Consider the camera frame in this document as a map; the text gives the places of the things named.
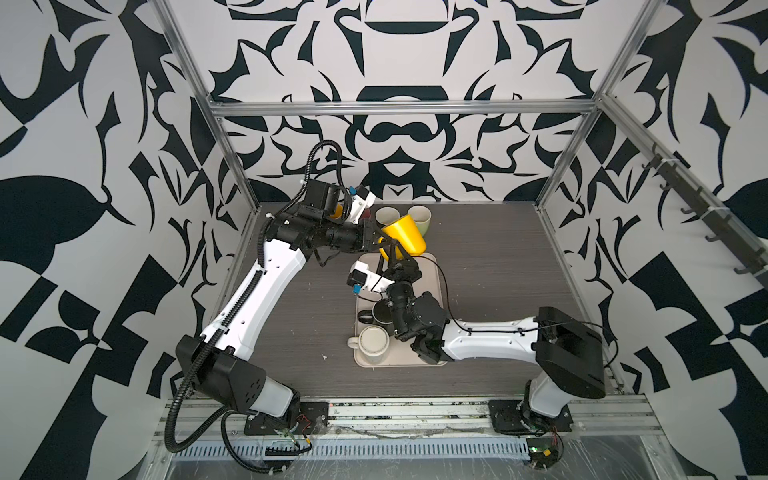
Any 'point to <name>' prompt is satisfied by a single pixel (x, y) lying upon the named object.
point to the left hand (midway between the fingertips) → (391, 237)
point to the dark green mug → (385, 215)
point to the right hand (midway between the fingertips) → (403, 241)
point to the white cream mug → (372, 341)
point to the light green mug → (422, 215)
